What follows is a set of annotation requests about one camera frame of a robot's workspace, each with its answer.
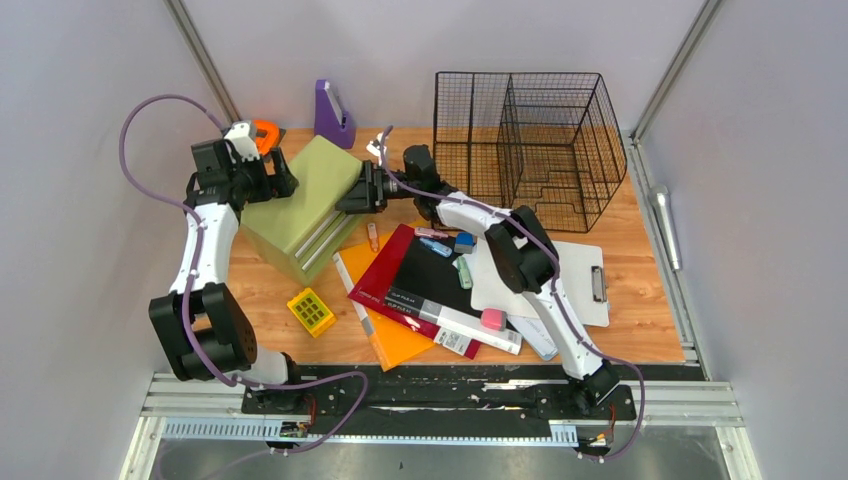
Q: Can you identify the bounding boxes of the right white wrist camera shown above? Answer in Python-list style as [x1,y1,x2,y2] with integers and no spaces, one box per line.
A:
[366,133,388,163]

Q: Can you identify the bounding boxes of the orange tape roll holder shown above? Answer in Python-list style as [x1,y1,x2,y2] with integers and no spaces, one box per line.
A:
[253,119,286,156]

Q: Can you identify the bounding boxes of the pink highlighter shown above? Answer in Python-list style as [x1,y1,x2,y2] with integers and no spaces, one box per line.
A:
[414,227,450,239]

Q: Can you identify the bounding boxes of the red folder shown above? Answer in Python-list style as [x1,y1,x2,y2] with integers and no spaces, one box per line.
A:
[348,224,440,341]

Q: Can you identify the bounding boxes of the pink eraser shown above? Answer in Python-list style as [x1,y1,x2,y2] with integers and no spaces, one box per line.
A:
[480,308,507,331]

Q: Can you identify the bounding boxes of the yellow grid box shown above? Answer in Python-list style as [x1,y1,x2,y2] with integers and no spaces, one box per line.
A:
[286,288,337,338]

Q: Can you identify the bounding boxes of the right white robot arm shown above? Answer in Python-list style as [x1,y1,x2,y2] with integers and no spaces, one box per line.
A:
[335,142,620,418]

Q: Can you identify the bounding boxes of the blue eraser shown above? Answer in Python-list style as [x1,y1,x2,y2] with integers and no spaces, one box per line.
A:
[453,232,476,255]

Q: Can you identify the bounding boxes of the black wire mesh basket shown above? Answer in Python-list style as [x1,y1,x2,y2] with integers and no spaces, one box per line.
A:
[432,71,627,234]

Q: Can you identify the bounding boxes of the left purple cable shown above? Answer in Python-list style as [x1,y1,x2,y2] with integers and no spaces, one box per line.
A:
[119,93,370,480]

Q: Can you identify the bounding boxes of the purple tape dispenser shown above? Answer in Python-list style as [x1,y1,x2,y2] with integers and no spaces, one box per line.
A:
[313,79,357,150]

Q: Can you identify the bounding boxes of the black clip file folder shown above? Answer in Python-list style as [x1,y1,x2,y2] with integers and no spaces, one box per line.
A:
[384,236,523,355]

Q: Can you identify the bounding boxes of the green highlighter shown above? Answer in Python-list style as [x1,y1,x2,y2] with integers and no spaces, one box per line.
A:
[454,256,473,290]

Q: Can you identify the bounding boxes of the green drawer cabinet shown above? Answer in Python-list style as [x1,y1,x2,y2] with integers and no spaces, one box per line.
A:
[239,136,363,286]

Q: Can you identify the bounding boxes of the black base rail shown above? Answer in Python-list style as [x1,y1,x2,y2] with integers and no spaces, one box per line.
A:
[241,364,638,437]

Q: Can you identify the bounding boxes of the white clipboard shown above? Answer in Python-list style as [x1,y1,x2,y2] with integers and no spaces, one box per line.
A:
[464,240,610,328]

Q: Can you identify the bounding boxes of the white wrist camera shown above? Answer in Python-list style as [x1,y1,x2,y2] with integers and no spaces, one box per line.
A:
[366,133,388,163]
[223,121,261,161]

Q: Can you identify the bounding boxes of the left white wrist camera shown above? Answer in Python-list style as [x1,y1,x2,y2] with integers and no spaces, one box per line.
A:
[223,121,261,161]

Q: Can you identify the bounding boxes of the blue highlighter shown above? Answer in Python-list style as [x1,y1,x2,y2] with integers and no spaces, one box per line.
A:
[419,237,453,258]

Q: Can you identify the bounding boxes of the papers under clipboard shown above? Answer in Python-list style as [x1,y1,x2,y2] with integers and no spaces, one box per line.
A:
[506,314,558,361]

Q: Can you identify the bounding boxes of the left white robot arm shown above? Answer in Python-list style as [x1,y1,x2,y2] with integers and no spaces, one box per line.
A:
[148,136,307,413]

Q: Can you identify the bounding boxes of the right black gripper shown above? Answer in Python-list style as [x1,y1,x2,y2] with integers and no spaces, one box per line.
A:
[337,160,421,214]

